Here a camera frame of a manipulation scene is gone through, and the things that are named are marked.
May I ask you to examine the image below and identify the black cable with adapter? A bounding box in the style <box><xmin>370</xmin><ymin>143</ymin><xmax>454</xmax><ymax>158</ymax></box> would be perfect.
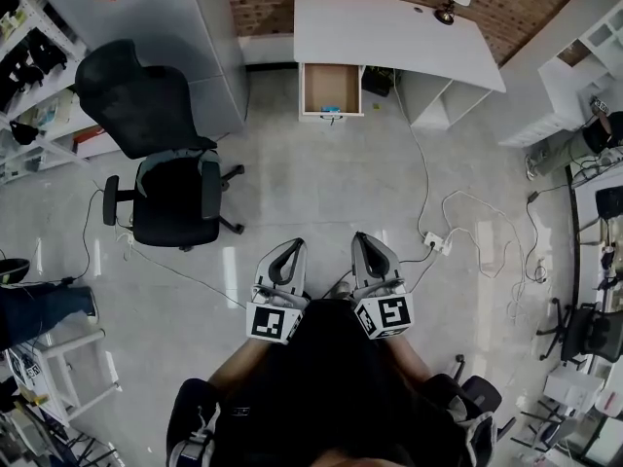
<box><xmin>525</xmin><ymin>182</ymin><xmax>575</xmax><ymax>284</ymax></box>

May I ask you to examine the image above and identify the white frame stool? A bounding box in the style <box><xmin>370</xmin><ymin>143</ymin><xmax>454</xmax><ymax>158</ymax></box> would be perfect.
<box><xmin>7</xmin><ymin>327</ymin><xmax>123</xmax><ymax>425</ymax></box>

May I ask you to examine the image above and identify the black box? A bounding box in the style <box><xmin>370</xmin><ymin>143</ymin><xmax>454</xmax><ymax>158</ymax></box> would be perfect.
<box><xmin>362</xmin><ymin>64</ymin><xmax>396</xmax><ymax>98</ymax></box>

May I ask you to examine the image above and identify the white shelf rack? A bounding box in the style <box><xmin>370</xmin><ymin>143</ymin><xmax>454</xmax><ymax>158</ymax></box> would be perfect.
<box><xmin>0</xmin><ymin>0</ymin><xmax>123</xmax><ymax>187</ymax></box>

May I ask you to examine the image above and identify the looped white cable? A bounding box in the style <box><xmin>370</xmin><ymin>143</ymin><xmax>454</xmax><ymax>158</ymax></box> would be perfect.
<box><xmin>440</xmin><ymin>189</ymin><xmax>530</xmax><ymax>320</ymax></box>

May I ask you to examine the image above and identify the thin black cable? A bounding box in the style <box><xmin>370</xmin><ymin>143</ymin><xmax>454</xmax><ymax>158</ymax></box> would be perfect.
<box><xmin>57</xmin><ymin>190</ymin><xmax>106</xmax><ymax>286</ymax></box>

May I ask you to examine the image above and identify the dark swivel chair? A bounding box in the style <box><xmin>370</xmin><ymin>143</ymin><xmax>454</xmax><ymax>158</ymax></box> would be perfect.
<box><xmin>452</xmin><ymin>352</ymin><xmax>518</xmax><ymax>442</ymax></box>

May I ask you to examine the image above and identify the white power strip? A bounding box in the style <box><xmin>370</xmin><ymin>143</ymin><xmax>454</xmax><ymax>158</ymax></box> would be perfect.
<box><xmin>421</xmin><ymin>231</ymin><xmax>454</xmax><ymax>256</ymax></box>

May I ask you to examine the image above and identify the white desk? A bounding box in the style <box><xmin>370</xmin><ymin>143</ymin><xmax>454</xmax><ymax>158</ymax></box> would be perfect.
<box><xmin>293</xmin><ymin>0</ymin><xmax>508</xmax><ymax>128</ymax></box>

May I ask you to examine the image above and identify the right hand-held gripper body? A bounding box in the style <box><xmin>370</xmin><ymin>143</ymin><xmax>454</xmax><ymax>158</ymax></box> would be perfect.
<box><xmin>350</xmin><ymin>275</ymin><xmax>415</xmax><ymax>341</ymax></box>

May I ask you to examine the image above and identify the person's black clothed torso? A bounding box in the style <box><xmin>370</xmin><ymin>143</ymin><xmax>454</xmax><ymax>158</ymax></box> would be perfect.
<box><xmin>165</xmin><ymin>297</ymin><xmax>497</xmax><ymax>467</ymax></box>

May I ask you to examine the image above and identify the white work table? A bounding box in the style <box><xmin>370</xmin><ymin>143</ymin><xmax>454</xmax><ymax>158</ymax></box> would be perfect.
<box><xmin>565</xmin><ymin>161</ymin><xmax>623</xmax><ymax>310</ymax></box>

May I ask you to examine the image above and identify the white wooden drawer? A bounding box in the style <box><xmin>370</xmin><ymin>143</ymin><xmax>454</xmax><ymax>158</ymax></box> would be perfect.
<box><xmin>298</xmin><ymin>62</ymin><xmax>366</xmax><ymax>125</ymax></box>

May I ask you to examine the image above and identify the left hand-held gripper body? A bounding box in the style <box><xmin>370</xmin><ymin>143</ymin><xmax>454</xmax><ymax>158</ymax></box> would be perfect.
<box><xmin>245</xmin><ymin>277</ymin><xmax>312</xmax><ymax>345</ymax></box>

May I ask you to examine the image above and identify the person's left forearm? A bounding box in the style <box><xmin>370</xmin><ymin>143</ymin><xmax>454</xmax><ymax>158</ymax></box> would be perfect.
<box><xmin>207</xmin><ymin>336</ymin><xmax>274</xmax><ymax>393</ymax></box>

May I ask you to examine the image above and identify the tall white cabinet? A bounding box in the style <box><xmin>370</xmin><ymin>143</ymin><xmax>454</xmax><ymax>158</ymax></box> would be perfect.
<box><xmin>42</xmin><ymin>0</ymin><xmax>252</xmax><ymax>138</ymax></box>

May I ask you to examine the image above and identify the white cubby shelf unit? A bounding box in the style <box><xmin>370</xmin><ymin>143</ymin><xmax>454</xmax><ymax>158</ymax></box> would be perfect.
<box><xmin>496</xmin><ymin>0</ymin><xmax>623</xmax><ymax>148</ymax></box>

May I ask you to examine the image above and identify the person's right forearm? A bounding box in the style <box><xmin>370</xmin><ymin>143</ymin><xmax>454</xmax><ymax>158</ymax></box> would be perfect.
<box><xmin>388</xmin><ymin>331</ymin><xmax>434</xmax><ymax>383</ymax></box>

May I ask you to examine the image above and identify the grey shoulder strap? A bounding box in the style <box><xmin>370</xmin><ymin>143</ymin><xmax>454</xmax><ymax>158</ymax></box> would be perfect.
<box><xmin>182</xmin><ymin>401</ymin><xmax>223</xmax><ymax>467</ymax></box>
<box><xmin>445</xmin><ymin>394</ymin><xmax>497</xmax><ymax>467</ymax></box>

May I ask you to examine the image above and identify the black mesh office chair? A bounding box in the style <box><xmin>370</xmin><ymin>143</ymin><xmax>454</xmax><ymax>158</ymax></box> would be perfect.
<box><xmin>536</xmin><ymin>297</ymin><xmax>623</xmax><ymax>364</ymax></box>

